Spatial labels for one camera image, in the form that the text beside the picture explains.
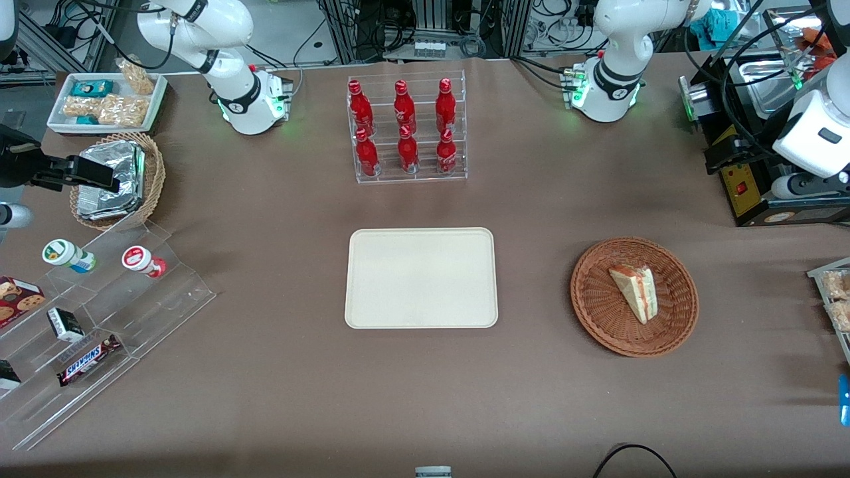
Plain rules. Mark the white rectangular snack tray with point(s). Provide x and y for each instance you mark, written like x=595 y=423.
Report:
x=156 y=106

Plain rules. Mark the teal cloth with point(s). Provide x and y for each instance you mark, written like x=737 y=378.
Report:
x=712 y=25

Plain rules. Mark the white power strip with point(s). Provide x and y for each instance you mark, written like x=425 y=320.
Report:
x=429 y=48

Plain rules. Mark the blue plastic item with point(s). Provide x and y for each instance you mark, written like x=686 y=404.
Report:
x=845 y=401

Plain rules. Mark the grey edge tray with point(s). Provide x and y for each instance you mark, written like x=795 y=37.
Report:
x=820 y=271

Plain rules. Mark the snickers chocolate bar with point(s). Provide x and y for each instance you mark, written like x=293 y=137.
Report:
x=88 y=360

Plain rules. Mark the triangular sandwich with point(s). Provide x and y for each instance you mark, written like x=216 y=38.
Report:
x=636 y=292

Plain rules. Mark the brown wicker basket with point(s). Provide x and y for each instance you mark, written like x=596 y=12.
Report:
x=597 y=299

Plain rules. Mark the small black white carton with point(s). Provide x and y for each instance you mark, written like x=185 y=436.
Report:
x=64 y=324

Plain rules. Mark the clear acrylic bottle rack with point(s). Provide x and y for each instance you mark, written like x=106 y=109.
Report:
x=425 y=176

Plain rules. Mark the green-edged metal plate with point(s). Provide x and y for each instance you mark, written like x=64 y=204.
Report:
x=687 y=99

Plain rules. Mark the clear acrylic stepped stand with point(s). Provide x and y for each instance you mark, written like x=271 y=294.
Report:
x=153 y=312

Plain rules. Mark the teal snack box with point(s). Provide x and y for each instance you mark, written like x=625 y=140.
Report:
x=91 y=88

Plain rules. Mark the clear bag of snacks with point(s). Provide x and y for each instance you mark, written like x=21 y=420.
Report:
x=837 y=285
x=841 y=316

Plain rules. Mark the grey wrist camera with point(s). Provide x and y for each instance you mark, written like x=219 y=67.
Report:
x=14 y=216
x=790 y=187

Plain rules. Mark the green-lid yogurt bottle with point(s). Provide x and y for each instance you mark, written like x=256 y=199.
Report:
x=63 y=254

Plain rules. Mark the red-lid yogurt bottle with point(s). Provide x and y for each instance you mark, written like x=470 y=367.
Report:
x=139 y=259

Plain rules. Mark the cream plastic tray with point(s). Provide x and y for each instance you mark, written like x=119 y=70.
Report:
x=421 y=279

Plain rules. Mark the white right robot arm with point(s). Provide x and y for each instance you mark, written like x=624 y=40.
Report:
x=234 y=99

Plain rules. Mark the light wicker basket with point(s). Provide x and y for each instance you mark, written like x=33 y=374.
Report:
x=154 y=179

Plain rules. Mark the small teal packet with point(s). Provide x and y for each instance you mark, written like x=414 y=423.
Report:
x=86 y=120

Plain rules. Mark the steel pan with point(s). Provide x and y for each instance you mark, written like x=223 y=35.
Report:
x=767 y=89

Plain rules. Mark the clear bag of crackers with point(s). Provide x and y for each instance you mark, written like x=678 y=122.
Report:
x=138 y=78
x=124 y=111
x=81 y=106

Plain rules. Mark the foil-wrapped pack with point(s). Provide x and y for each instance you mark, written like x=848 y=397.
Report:
x=99 y=207
x=109 y=162

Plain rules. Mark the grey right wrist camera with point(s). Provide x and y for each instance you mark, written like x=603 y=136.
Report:
x=14 y=216

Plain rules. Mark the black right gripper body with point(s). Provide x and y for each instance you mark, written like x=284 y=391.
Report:
x=14 y=163

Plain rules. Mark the black box machine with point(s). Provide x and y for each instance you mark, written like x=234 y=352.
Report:
x=764 y=209

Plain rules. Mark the grey metal block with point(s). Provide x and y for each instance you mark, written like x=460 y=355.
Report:
x=433 y=473

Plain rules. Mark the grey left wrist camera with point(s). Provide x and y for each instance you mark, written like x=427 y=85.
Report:
x=790 y=187

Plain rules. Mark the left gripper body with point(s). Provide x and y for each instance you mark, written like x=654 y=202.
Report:
x=749 y=144

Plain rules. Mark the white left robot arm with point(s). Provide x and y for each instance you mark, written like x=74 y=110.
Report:
x=614 y=89

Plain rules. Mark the red cola bottle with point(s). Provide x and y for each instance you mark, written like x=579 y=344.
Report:
x=403 y=106
x=366 y=156
x=446 y=154
x=407 y=153
x=445 y=106
x=359 y=106

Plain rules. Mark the red cookie box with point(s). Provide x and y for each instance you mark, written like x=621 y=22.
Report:
x=18 y=300

